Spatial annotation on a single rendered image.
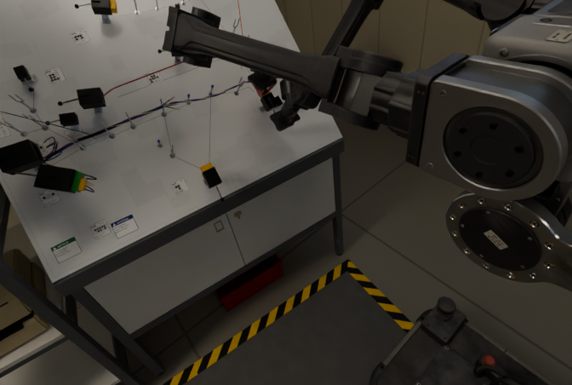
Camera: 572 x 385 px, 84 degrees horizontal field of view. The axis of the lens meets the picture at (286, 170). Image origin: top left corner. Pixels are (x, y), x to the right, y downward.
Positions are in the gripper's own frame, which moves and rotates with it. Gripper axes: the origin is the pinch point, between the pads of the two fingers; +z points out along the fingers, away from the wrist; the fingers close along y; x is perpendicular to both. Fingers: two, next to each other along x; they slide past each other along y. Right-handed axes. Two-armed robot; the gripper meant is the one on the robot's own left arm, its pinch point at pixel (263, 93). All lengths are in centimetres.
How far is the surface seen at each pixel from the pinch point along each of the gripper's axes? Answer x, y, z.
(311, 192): 34, -4, 42
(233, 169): 14.8, 25.0, 13.7
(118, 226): 11, 69, 12
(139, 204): 8, 60, 11
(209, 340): 53, 73, 94
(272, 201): 28.2, 15.2, 34.4
